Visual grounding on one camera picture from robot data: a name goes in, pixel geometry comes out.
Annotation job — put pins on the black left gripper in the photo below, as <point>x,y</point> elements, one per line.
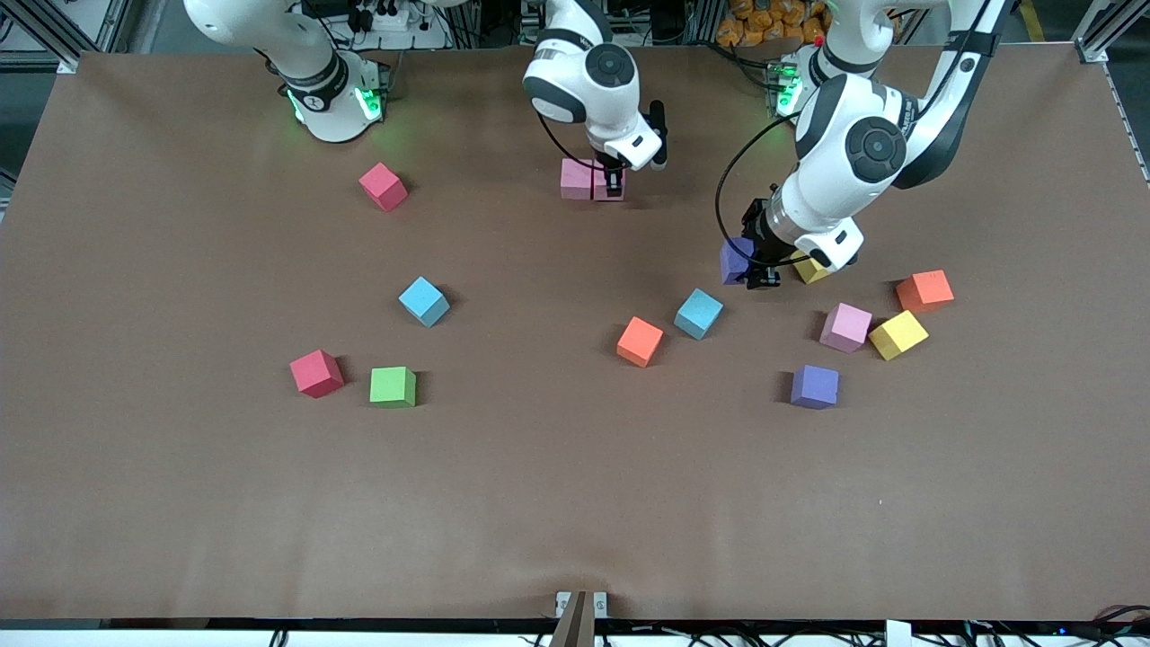
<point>760,235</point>

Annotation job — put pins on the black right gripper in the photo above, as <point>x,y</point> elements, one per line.
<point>614,174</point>

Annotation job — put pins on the pink foam cube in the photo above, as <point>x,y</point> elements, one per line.
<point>576,177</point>
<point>599,187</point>
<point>844,325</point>

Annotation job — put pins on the purple foam cube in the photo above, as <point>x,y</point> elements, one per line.
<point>733,261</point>
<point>814,386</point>

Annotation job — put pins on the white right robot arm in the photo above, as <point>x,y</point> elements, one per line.
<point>332,90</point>

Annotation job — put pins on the yellow foam cube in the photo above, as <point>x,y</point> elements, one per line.
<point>813,271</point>
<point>897,334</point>

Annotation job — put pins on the blue foam cube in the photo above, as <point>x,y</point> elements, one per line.
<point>698,313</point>
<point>422,299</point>

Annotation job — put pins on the orange foam cube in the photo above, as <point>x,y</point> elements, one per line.
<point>639,341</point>
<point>924,289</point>

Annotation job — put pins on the bag of orange objects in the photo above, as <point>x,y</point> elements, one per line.
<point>773,22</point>

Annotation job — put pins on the red foam cube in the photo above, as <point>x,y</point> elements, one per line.
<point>382,184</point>
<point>314,373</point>

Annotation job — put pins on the white power strip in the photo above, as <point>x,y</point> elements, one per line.
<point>395,18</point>

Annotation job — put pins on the green foam cube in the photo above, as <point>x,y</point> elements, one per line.
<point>392,385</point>

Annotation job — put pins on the brown paper table cover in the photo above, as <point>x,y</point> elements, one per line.
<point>575,503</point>

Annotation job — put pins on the metal mounting bracket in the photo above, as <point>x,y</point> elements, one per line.
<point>600,604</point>

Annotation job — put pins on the aluminium frame profile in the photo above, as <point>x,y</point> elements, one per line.
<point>1101,40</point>
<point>36,27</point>

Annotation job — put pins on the grey camera pole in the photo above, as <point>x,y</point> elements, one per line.
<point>573,624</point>

